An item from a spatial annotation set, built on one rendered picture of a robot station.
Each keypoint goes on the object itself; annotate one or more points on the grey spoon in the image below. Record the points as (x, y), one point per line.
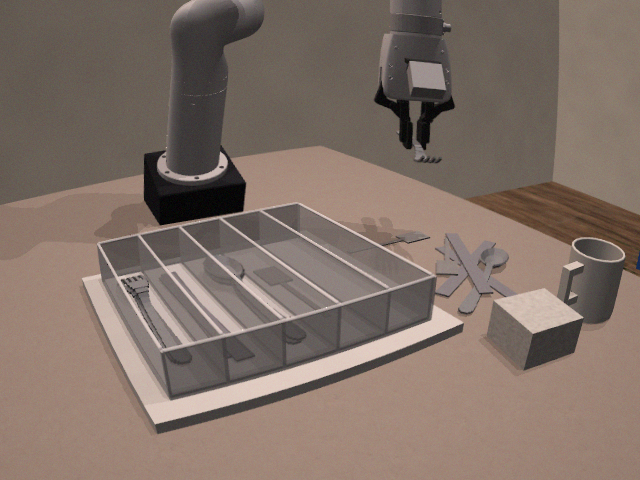
(493, 258)
(232, 265)

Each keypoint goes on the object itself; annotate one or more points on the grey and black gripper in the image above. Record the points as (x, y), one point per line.
(393, 81)

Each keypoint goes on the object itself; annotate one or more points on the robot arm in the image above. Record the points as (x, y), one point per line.
(200, 29)

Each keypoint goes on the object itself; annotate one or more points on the grey fork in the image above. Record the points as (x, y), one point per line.
(419, 152)
(140, 306)
(169, 339)

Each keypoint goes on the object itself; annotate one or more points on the grey mug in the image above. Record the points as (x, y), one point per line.
(595, 283)

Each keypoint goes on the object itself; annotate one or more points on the beige cube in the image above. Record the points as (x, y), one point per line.
(534, 328)

